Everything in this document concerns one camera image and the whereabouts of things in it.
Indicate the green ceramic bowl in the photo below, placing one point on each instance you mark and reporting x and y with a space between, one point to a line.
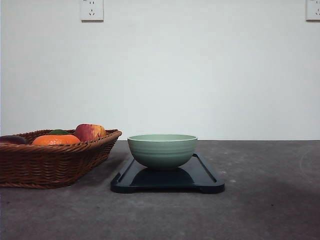
162 150

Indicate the brown wicker basket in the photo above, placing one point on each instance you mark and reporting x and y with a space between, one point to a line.
47 158

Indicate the dark rectangular tray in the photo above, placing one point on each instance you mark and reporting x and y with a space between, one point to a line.
195 175

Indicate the red yellow apple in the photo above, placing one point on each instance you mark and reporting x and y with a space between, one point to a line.
90 132

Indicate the dark green fruit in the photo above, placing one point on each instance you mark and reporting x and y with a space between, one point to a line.
58 132

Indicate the orange tangerine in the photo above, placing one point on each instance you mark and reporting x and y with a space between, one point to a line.
56 139

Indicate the dark purple fruit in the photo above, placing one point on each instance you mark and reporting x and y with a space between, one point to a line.
12 139

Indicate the white wall socket left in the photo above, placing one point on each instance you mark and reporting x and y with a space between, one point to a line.
91 11

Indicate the white wall socket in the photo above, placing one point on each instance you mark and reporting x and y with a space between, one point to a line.
313 10
91 11

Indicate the white wall socket right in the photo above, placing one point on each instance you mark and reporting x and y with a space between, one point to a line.
313 10

